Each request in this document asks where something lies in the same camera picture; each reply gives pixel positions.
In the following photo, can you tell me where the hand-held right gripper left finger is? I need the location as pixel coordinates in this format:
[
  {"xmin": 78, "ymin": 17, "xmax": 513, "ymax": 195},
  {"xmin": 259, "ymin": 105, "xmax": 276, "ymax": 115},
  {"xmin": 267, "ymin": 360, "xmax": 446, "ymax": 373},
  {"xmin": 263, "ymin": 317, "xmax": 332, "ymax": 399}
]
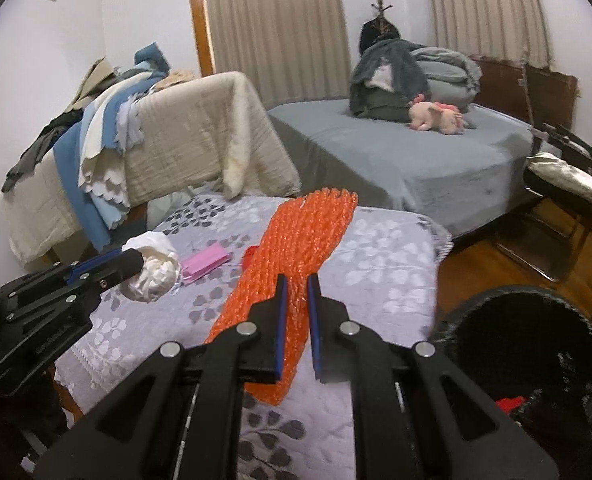
[{"xmin": 34, "ymin": 274, "xmax": 291, "ymax": 480}]

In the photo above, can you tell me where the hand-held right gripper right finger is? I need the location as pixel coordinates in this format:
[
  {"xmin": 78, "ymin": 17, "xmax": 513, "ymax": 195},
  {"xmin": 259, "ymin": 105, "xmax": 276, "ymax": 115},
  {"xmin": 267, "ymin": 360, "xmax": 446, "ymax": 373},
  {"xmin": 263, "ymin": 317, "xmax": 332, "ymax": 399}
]
[{"xmin": 307, "ymin": 273, "xmax": 560, "ymax": 480}]

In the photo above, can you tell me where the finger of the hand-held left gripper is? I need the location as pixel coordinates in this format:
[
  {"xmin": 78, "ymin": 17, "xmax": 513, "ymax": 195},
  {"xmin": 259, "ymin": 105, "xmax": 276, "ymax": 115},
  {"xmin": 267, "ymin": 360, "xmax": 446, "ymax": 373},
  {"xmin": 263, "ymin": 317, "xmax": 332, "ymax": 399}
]
[
  {"xmin": 6, "ymin": 250, "xmax": 145, "ymax": 322},
  {"xmin": 0, "ymin": 246, "xmax": 126, "ymax": 306}
]

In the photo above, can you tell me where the white plastic bag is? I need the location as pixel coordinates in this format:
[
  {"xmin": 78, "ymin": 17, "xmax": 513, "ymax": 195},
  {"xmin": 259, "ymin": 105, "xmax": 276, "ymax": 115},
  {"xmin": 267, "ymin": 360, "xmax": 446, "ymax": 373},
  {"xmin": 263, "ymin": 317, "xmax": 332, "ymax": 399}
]
[{"xmin": 120, "ymin": 231, "xmax": 182, "ymax": 304}]

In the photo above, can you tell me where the orange foam net sleeve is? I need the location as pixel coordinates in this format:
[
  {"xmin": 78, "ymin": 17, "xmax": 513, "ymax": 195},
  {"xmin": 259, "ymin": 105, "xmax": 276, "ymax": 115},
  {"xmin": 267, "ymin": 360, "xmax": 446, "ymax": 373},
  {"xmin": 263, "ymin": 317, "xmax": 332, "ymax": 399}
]
[{"xmin": 204, "ymin": 187, "xmax": 359, "ymax": 407}]

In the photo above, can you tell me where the black trash bin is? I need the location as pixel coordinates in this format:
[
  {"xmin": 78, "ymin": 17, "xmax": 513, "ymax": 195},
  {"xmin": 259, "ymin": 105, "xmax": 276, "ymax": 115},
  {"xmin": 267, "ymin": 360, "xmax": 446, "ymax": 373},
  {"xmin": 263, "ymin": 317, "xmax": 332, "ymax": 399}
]
[{"xmin": 433, "ymin": 285, "xmax": 592, "ymax": 480}]

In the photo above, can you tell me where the pink packet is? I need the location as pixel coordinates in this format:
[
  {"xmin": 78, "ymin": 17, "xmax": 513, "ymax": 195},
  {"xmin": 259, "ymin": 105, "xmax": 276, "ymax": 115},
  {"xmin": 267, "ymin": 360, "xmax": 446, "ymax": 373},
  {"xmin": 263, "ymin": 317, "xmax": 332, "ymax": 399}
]
[{"xmin": 180, "ymin": 246, "xmax": 233, "ymax": 286}]

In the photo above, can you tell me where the pile of blue white clothes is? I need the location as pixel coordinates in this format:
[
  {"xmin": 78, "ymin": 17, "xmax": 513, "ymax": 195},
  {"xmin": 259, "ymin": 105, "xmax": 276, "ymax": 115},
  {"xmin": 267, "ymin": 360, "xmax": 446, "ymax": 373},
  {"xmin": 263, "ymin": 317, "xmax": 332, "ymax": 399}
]
[{"xmin": 2, "ymin": 43, "xmax": 197, "ymax": 252}]

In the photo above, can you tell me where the beige quilt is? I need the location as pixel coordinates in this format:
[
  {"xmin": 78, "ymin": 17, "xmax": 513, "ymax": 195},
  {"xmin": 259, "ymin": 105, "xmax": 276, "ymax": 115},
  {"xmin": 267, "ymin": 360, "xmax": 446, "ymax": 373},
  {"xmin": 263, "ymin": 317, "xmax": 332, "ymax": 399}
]
[{"xmin": 0, "ymin": 71, "xmax": 302, "ymax": 267}]

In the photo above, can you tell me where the grey bed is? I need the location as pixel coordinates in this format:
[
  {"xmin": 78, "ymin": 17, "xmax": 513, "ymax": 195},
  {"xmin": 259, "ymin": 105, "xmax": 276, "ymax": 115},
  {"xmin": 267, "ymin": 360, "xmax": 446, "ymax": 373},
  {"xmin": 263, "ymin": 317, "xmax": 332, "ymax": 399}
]
[{"xmin": 267, "ymin": 100, "xmax": 540, "ymax": 242}]

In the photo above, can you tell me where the red crumpled plastic bag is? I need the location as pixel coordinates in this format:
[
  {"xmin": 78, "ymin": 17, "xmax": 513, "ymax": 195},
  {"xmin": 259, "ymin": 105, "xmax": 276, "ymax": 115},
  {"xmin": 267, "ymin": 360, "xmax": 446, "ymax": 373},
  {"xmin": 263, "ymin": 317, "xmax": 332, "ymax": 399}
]
[{"xmin": 495, "ymin": 395, "xmax": 527, "ymax": 414}]

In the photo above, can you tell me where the pink plush toy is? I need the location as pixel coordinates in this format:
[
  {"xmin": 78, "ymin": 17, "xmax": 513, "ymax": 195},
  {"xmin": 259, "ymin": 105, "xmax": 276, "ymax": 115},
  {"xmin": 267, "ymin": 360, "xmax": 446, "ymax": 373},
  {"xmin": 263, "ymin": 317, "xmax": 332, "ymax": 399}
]
[{"xmin": 408, "ymin": 101, "xmax": 470, "ymax": 136}]

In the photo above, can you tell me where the dark grey fleece blanket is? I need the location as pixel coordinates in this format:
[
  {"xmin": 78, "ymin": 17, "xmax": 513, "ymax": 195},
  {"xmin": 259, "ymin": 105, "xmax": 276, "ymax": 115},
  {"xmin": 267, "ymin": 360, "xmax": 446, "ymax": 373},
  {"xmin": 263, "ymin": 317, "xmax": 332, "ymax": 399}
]
[{"xmin": 349, "ymin": 40, "xmax": 432, "ymax": 119}]

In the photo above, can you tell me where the wide beige curtain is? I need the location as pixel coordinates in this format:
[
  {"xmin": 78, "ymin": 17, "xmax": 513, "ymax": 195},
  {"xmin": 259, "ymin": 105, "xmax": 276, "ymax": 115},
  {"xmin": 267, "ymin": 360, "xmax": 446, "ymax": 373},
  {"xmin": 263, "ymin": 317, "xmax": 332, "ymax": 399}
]
[{"xmin": 203, "ymin": 0, "xmax": 352, "ymax": 106}]

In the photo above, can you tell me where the folded grey duvet pile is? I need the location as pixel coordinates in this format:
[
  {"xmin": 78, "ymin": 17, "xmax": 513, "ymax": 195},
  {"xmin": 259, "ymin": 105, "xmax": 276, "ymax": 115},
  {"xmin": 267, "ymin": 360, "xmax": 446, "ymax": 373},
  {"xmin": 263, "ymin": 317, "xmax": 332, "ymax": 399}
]
[{"xmin": 366, "ymin": 46, "xmax": 483, "ymax": 124}]

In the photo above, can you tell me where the silver seat cushion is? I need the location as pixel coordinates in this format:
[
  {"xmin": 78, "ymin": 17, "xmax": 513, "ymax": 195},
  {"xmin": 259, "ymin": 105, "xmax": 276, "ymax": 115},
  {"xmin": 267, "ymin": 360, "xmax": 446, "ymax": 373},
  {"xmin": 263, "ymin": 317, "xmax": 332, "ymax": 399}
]
[{"xmin": 526, "ymin": 152, "xmax": 592, "ymax": 199}]

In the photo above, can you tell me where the wooden headboard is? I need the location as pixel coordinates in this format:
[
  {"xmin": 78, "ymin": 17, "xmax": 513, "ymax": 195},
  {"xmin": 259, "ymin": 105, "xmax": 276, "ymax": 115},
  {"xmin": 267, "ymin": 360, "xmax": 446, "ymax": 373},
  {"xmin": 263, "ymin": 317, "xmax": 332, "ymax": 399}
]
[{"xmin": 471, "ymin": 55, "xmax": 580, "ymax": 132}]

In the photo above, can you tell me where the black cantilever chair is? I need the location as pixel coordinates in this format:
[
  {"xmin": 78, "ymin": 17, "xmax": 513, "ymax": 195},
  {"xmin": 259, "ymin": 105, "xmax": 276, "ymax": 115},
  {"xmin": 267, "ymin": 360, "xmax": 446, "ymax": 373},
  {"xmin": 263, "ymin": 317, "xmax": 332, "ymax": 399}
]
[{"xmin": 493, "ymin": 62, "xmax": 592, "ymax": 284}]

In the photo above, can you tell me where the narrow beige curtain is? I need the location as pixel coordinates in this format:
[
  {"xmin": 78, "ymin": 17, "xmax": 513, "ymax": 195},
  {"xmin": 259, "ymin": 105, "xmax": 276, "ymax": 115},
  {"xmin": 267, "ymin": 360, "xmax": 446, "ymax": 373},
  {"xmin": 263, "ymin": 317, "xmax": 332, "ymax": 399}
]
[{"xmin": 423, "ymin": 0, "xmax": 552, "ymax": 71}]

